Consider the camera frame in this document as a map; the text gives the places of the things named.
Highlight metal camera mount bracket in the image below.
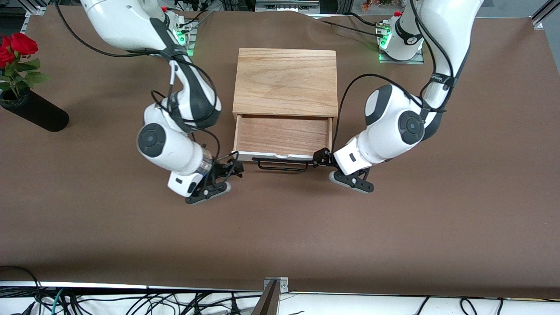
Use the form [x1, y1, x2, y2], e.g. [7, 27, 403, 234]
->
[249, 276, 290, 315]

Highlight black cylindrical vase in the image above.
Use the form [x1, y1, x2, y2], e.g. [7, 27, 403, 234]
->
[0, 89, 70, 133]

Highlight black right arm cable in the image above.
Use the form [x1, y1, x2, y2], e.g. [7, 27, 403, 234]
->
[55, 0, 244, 184]

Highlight wooden drawer white front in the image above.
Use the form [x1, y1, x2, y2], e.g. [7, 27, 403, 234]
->
[231, 115, 333, 172]

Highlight black base cable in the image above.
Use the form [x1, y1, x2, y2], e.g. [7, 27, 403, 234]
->
[322, 20, 385, 38]
[177, 8, 215, 33]
[346, 12, 390, 29]

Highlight light wooden drawer cabinet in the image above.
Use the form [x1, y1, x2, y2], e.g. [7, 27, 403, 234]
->
[232, 48, 338, 121]

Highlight aluminium frame profile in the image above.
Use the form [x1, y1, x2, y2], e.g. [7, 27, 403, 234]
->
[0, 0, 49, 20]
[531, 0, 560, 30]

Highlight silver metal box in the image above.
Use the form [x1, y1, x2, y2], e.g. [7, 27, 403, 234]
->
[255, 0, 321, 14]

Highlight silver table edge rail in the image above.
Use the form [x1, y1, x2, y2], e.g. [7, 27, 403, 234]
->
[0, 281, 265, 293]

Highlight red rose bouquet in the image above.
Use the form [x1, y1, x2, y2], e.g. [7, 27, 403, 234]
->
[0, 33, 51, 99]

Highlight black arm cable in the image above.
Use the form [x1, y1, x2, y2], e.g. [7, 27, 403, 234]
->
[331, 0, 455, 152]
[55, 0, 244, 184]

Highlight brown table cover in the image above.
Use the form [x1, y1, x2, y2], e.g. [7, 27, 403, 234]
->
[0, 5, 560, 299]

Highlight black looped floor cable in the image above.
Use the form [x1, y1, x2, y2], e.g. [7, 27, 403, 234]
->
[0, 265, 43, 315]

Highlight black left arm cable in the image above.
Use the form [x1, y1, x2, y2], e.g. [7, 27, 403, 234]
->
[331, 0, 455, 152]

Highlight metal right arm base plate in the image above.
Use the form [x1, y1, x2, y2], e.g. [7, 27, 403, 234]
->
[174, 20, 197, 58]

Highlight teal cable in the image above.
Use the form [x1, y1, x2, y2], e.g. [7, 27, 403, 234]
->
[51, 288, 66, 315]

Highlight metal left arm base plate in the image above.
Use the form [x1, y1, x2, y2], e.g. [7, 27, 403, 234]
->
[378, 47, 425, 65]

